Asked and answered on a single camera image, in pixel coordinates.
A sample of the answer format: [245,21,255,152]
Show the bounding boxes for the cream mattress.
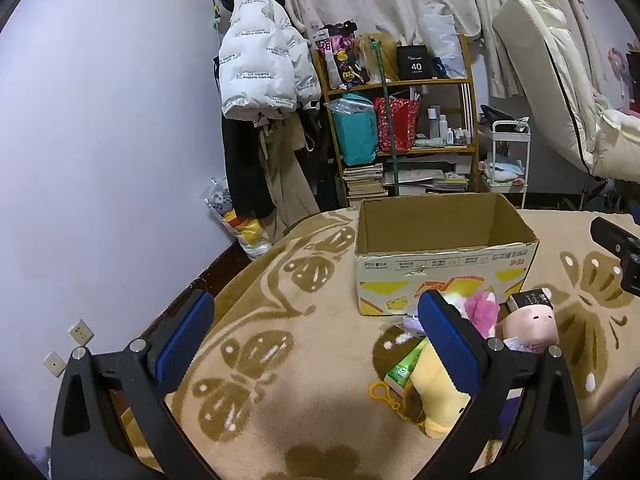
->
[492,0,609,177]

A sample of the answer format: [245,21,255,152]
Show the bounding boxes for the white wall socket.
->
[68,318,96,346]
[42,352,67,379]

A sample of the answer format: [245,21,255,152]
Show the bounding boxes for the yellow plastic chain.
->
[369,381,427,424]

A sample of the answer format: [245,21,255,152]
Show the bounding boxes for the white duvet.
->
[596,107,640,182]

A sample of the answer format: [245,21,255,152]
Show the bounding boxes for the small black box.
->
[507,289,554,314]

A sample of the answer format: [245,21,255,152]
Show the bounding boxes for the pink pig plush toy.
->
[501,307,560,354]

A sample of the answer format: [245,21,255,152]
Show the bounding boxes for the white plush toy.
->
[442,290,473,322]

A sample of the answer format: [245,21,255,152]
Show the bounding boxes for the wooden shelf unit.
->
[312,35,482,211]

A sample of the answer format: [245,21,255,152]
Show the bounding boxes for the person's blue jeans leg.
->
[582,394,640,463]

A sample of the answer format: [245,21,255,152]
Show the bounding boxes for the white trolley cart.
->
[479,117,532,209]

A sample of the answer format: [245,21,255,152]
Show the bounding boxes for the black box with white print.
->
[397,45,439,80]

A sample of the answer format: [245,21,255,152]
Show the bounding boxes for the pink wall sticker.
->
[606,45,640,112]

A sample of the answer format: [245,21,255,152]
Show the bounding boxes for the black coat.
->
[221,110,282,220]

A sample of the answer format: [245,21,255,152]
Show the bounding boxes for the printed cardboard box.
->
[354,192,541,317]

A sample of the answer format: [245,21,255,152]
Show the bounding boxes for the dark hanging garment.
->
[295,104,342,211]

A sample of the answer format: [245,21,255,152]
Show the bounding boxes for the green pole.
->
[372,40,402,197]

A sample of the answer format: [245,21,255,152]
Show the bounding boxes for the stack of books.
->
[342,162,387,201]

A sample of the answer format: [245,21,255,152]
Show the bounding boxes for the red patterned bag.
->
[374,96,422,154]

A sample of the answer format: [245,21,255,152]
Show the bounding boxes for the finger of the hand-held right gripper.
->
[590,216,640,297]

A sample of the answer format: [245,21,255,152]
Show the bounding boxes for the plastic bag with yellow contents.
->
[202,177,274,261]

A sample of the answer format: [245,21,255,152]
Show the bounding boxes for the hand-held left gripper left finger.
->
[50,287,221,480]

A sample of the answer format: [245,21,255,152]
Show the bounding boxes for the teal shopping bag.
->
[331,104,380,167]

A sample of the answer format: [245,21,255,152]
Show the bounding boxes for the yellow plush toy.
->
[416,339,473,439]

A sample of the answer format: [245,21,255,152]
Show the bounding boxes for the blonde wig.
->
[356,32,401,84]

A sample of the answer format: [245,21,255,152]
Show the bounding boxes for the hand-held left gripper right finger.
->
[417,289,586,480]

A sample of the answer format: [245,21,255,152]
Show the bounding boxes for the white printed puffer jacket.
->
[217,0,322,122]

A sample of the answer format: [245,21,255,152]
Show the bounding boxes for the group of cosmetic bottles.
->
[426,104,474,147]

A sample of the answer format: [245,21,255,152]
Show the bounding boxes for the pile of magazines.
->
[382,167,471,194]

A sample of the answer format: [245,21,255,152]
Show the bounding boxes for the green packet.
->
[384,342,429,397]

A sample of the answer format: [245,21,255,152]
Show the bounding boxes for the clear plastic bag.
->
[419,12,467,79]

